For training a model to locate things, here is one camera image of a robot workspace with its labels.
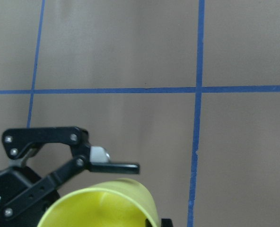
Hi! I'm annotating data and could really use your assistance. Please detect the yellow plastic cup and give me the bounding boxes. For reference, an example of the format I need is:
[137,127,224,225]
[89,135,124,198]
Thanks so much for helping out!
[38,178,161,227]

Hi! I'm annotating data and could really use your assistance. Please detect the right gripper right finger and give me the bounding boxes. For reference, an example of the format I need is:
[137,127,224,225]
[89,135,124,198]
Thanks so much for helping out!
[161,218,173,227]

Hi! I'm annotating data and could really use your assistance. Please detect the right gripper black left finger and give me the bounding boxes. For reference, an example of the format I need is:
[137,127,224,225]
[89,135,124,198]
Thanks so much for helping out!
[145,219,152,227]

